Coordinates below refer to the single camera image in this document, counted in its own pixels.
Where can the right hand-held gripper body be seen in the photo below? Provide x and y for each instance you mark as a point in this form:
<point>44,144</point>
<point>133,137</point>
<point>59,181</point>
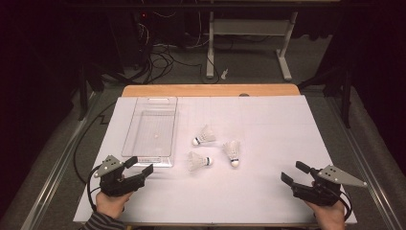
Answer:
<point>319,191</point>

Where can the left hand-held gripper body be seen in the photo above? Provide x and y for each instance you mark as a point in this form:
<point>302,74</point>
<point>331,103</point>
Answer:
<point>116,187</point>

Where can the clear plastic tray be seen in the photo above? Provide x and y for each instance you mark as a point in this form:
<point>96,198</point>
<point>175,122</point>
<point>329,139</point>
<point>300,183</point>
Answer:
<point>150,127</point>

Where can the white feather shuttlecock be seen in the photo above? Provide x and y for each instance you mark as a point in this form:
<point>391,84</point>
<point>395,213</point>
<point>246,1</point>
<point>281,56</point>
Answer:
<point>206,135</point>
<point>232,150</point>
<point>196,161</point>

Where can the person's left hand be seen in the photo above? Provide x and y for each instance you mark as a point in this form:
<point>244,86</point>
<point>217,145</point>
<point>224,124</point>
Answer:
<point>110,204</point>

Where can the person's right hand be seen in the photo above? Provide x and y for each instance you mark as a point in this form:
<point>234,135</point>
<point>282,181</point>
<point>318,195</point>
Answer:
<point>330,217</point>

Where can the white board sheet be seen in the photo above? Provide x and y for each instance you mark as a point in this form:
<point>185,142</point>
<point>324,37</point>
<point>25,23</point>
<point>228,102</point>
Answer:
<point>261,134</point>

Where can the black stand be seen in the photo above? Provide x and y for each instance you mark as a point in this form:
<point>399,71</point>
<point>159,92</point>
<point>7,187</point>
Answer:
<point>346,96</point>
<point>83,96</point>

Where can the dark round table grommet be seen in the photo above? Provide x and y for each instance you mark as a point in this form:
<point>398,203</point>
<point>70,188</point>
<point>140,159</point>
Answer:
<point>244,94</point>

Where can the small white floor object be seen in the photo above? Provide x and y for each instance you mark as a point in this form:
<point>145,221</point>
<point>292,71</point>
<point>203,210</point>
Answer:
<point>224,74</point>

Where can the black computer case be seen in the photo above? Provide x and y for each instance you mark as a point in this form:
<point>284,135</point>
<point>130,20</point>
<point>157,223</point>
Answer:
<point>127,38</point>

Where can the metal floor rail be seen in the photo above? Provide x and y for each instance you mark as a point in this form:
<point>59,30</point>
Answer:
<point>60,159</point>
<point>360,153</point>

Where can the white metal desk frame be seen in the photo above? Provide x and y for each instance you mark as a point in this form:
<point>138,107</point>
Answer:
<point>249,27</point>

